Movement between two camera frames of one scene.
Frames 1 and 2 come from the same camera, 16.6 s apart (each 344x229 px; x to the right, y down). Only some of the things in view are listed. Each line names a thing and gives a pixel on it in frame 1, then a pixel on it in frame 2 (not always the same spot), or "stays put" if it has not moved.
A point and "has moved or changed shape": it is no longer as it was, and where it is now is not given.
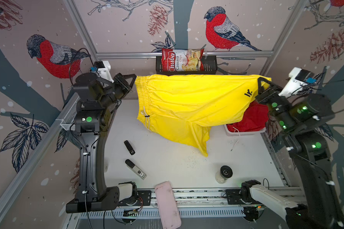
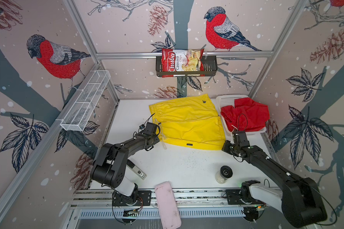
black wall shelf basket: x=210 y=65 stays put
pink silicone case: x=169 y=209 stays put
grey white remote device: x=135 y=170 stays put
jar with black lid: x=225 y=172 stays put
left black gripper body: x=118 y=90 to x=155 y=139
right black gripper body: x=279 y=110 to x=230 y=148
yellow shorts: x=186 y=107 has moved or changed shape
